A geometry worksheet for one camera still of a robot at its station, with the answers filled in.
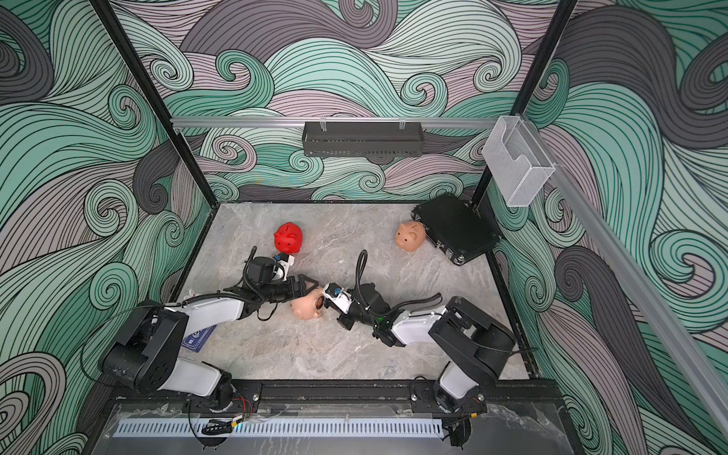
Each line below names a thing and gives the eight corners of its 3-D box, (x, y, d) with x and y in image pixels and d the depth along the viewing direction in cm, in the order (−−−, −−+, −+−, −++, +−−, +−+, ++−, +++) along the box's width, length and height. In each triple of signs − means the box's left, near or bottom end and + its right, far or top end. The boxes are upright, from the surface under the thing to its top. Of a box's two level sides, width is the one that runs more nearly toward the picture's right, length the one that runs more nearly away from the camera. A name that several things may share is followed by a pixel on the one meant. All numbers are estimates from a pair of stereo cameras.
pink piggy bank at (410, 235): (396, 253, 105) (399, 238, 98) (394, 236, 111) (397, 221, 104) (422, 253, 105) (427, 238, 98) (419, 236, 111) (423, 221, 104)
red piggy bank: (278, 257, 104) (272, 242, 97) (282, 237, 110) (277, 222, 103) (300, 257, 104) (295, 242, 97) (303, 237, 110) (299, 222, 103)
